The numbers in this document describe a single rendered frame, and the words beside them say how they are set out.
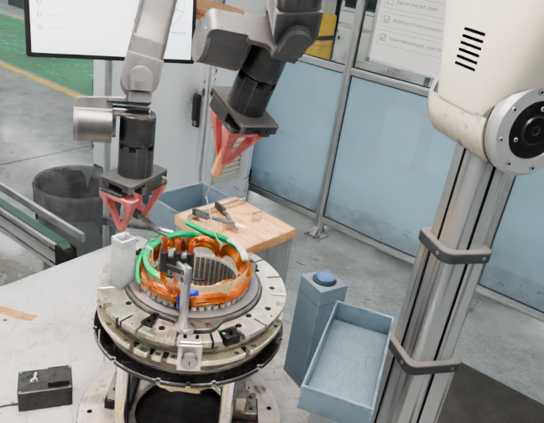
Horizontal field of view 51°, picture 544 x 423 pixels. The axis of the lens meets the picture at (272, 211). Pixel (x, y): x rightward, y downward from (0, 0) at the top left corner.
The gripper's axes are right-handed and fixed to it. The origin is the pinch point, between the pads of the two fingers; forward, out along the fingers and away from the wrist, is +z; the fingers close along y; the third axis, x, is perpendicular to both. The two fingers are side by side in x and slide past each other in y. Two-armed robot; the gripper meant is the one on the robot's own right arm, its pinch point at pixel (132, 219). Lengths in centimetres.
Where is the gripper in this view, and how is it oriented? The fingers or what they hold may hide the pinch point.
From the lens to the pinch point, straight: 102.6
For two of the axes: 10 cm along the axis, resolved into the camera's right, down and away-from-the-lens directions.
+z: -1.6, 8.8, 4.5
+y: -4.2, 3.5, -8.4
